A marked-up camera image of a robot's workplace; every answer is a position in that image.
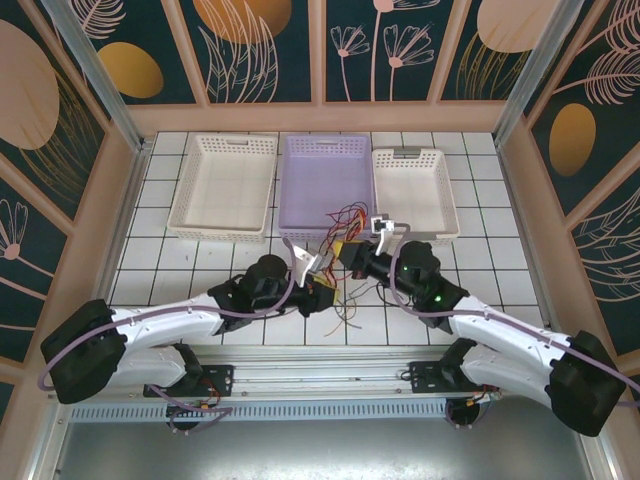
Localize purple plastic basket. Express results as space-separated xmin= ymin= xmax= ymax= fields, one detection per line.
xmin=277 ymin=133 xmax=379 ymax=247

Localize large white plastic basket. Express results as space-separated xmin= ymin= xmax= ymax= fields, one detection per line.
xmin=167 ymin=132 xmax=280 ymax=245

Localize small white plastic basket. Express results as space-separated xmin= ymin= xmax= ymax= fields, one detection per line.
xmin=372 ymin=148 xmax=461 ymax=249

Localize red and yellow base wiring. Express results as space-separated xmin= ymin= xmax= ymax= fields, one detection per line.
xmin=167 ymin=382 xmax=224 ymax=416
xmin=464 ymin=389 xmax=503 ymax=407

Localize grey metal sheet panel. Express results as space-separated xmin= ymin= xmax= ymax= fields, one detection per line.
xmin=29 ymin=419 xmax=619 ymax=480

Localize clear plastic tube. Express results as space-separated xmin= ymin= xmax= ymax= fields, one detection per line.
xmin=492 ymin=0 xmax=581 ymax=146

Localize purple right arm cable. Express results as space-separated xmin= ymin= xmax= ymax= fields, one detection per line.
xmin=389 ymin=222 xmax=640 ymax=431

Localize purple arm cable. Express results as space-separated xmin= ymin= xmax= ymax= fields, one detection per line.
xmin=38 ymin=238 xmax=301 ymax=434
xmin=389 ymin=222 xmax=640 ymax=431

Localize long aluminium mounting rail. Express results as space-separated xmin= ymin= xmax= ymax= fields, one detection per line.
xmin=47 ymin=344 xmax=594 ymax=401

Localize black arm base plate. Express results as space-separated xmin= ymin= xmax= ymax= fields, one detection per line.
xmin=408 ymin=360 xmax=454 ymax=397
xmin=143 ymin=363 xmax=236 ymax=400

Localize slotted grey cable tray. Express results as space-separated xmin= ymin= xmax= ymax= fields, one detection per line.
xmin=69 ymin=403 xmax=451 ymax=426

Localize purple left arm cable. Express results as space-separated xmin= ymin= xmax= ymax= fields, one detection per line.
xmin=38 ymin=238 xmax=301 ymax=434

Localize aluminium corner post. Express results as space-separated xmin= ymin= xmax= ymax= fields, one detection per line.
xmin=42 ymin=0 xmax=151 ymax=154

